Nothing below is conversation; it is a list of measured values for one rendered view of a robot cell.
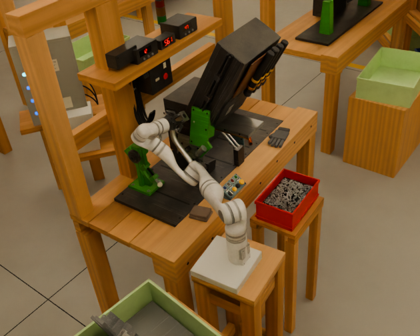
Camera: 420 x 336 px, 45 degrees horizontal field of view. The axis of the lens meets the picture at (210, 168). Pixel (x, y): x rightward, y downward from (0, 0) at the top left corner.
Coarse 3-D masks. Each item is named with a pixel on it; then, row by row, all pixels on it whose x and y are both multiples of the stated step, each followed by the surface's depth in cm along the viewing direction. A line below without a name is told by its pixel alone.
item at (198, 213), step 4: (196, 208) 252; (200, 208) 251; (204, 208) 251; (208, 208) 251; (192, 212) 249; (196, 212) 249; (200, 212) 249; (204, 212) 249; (208, 212) 249; (212, 212) 251; (192, 216) 249; (196, 216) 248; (200, 216) 247; (204, 216) 246; (208, 216) 248; (200, 220) 248; (204, 220) 247
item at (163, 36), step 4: (164, 32) 266; (168, 32) 265; (160, 36) 262; (164, 36) 261; (168, 36) 261; (172, 36) 263; (160, 40) 257; (164, 40) 258; (168, 40) 261; (172, 40) 264; (160, 44) 257; (164, 44) 259; (168, 44) 262; (160, 48) 259; (164, 48) 260
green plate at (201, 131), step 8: (192, 112) 266; (200, 112) 263; (208, 112) 260; (192, 120) 267; (200, 120) 264; (208, 120) 261; (192, 128) 269; (200, 128) 266; (208, 128) 263; (192, 136) 271; (200, 136) 267; (208, 136) 265; (192, 144) 272; (200, 144) 269
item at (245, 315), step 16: (208, 288) 229; (272, 288) 237; (208, 304) 234; (224, 304) 230; (240, 304) 220; (256, 304) 218; (272, 304) 249; (208, 320) 242; (240, 320) 278; (256, 320) 224; (272, 320) 256
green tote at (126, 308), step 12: (144, 288) 212; (156, 288) 209; (120, 300) 205; (132, 300) 209; (144, 300) 215; (156, 300) 216; (168, 300) 206; (108, 312) 201; (120, 312) 206; (132, 312) 212; (168, 312) 212; (180, 312) 203; (96, 324) 198; (192, 324) 200; (204, 324) 193
